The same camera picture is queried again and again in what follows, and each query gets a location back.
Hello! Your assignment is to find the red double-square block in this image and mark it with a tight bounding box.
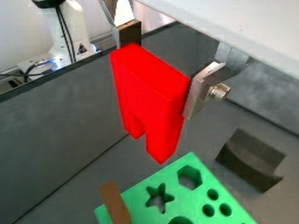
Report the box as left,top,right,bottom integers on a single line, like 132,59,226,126
109,44,190,163

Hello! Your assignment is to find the green shape sorter board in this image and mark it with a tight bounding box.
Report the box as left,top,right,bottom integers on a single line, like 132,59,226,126
93,151,259,224

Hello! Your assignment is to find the black cable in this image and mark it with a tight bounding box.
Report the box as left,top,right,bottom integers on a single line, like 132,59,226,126
0,5,77,86

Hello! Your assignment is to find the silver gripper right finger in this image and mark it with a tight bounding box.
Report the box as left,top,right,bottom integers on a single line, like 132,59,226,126
183,42,250,120

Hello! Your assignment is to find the brown arch block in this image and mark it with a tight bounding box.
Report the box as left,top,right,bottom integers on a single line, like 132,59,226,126
99,181,132,224

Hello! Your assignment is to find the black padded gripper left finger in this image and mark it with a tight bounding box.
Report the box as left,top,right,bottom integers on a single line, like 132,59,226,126
97,0,141,48

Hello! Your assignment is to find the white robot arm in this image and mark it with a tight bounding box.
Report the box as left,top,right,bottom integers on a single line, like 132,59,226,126
21,0,250,119

